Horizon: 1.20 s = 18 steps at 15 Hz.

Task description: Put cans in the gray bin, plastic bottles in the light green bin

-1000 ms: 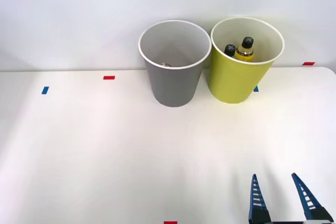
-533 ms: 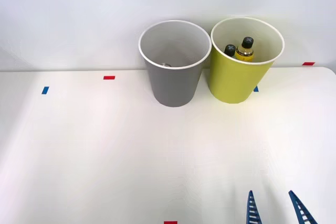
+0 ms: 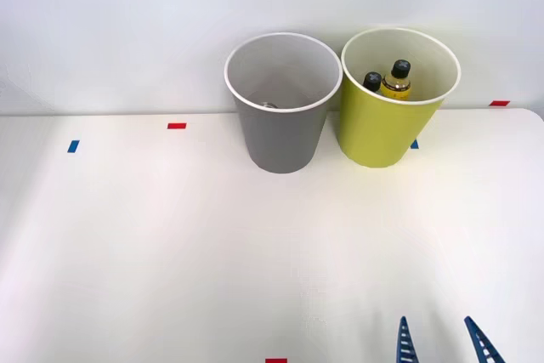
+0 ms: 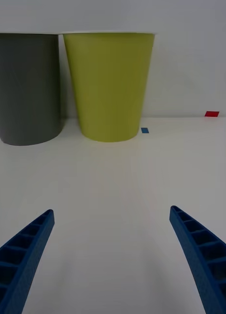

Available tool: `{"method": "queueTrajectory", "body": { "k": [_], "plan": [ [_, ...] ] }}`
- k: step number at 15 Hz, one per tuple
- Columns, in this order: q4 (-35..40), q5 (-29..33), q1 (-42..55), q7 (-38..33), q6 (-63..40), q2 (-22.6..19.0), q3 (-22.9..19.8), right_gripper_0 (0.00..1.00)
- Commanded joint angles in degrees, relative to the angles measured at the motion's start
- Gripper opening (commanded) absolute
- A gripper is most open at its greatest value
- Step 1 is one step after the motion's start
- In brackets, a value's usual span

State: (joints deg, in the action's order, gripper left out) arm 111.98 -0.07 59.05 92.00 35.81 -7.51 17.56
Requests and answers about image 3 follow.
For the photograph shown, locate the yellow-green plastic waste bin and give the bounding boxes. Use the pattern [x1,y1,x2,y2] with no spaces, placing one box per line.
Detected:
[337,26,462,169]

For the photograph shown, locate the small bottle with black cap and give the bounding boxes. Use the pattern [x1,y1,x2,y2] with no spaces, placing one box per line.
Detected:
[361,71,383,93]

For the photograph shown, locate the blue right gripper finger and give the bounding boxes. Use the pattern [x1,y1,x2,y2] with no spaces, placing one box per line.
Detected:
[394,315,421,363]
[462,315,507,363]

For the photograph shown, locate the grey plastic waste bin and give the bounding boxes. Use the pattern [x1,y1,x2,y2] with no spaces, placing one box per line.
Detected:
[223,31,344,175]

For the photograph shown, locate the yellow bottle with black cap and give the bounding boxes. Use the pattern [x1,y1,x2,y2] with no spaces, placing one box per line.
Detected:
[379,59,413,101]

